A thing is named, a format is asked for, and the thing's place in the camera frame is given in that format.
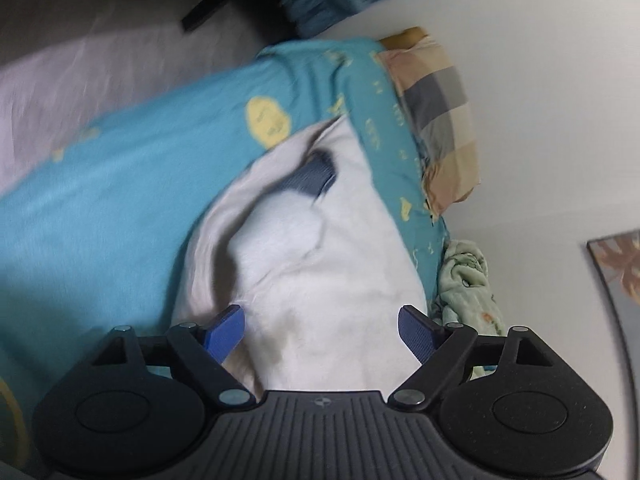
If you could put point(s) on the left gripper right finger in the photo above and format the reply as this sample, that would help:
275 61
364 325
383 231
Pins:
501 401

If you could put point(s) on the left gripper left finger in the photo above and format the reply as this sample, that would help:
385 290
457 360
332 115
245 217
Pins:
137 400

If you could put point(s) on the white fleece garment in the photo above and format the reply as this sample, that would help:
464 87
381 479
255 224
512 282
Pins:
303 244

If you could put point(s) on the light green blanket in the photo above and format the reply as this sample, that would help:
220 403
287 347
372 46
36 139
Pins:
464 294

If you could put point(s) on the teal patterned bed sheet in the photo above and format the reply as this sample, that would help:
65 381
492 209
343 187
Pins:
99 237

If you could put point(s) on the framed leaf picture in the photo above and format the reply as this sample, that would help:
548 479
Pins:
618 257

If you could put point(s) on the plaid checkered pillow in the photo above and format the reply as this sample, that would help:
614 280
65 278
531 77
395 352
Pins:
432 97

